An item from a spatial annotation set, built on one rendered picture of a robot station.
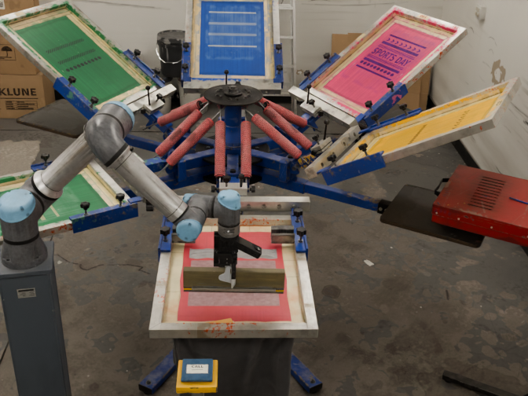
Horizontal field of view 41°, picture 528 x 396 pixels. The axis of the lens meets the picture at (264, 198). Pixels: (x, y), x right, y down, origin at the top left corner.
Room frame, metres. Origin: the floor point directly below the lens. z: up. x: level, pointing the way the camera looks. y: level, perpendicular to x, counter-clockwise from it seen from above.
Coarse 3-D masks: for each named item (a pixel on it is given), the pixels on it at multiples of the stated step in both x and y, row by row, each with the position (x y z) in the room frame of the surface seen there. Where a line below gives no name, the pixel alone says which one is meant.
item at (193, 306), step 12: (204, 240) 2.53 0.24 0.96; (192, 264) 2.35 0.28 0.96; (204, 264) 2.35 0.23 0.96; (180, 288) 2.18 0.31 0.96; (180, 300) 2.11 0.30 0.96; (192, 300) 2.11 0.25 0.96; (204, 300) 2.11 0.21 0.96; (216, 300) 2.11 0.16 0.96; (228, 300) 2.12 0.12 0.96; (180, 312) 2.04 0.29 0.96; (192, 312) 2.04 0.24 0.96; (204, 312) 2.04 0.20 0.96; (216, 312) 2.04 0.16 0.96; (228, 312) 2.05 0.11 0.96
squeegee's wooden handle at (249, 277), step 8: (184, 272) 2.02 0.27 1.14; (192, 272) 2.02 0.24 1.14; (200, 272) 2.03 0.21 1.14; (208, 272) 2.03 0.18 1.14; (216, 272) 2.03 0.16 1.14; (224, 272) 2.03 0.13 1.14; (240, 272) 2.03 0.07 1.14; (248, 272) 2.04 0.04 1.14; (256, 272) 2.04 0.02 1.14; (264, 272) 2.04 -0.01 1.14; (272, 272) 2.04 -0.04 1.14; (280, 272) 2.04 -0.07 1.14; (184, 280) 2.02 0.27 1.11; (192, 280) 2.02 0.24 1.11; (200, 280) 2.02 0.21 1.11; (208, 280) 2.03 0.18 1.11; (216, 280) 2.03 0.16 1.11; (240, 280) 2.03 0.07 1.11; (248, 280) 2.03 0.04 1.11; (256, 280) 2.04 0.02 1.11; (264, 280) 2.04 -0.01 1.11; (272, 280) 2.04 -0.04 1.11; (280, 280) 2.04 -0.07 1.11; (280, 288) 2.04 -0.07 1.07
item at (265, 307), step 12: (252, 240) 2.54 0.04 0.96; (264, 240) 2.54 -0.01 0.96; (240, 264) 2.36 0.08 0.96; (252, 264) 2.36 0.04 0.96; (264, 264) 2.36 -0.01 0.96; (276, 264) 2.37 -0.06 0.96; (240, 300) 2.12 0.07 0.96; (252, 300) 2.12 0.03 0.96; (264, 300) 2.13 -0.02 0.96; (276, 300) 2.13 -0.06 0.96; (240, 312) 2.05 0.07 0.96; (252, 312) 2.05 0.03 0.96; (264, 312) 2.05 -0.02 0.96; (276, 312) 2.06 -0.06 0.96; (288, 312) 2.06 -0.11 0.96
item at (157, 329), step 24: (240, 216) 2.68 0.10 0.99; (264, 216) 2.69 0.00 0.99; (288, 216) 2.70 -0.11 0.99; (168, 264) 2.29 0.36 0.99; (312, 312) 2.02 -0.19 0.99; (168, 336) 1.89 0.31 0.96; (192, 336) 1.90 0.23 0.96; (216, 336) 1.90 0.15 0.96; (240, 336) 1.91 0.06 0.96; (264, 336) 1.91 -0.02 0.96; (288, 336) 1.92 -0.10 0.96; (312, 336) 1.92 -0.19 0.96
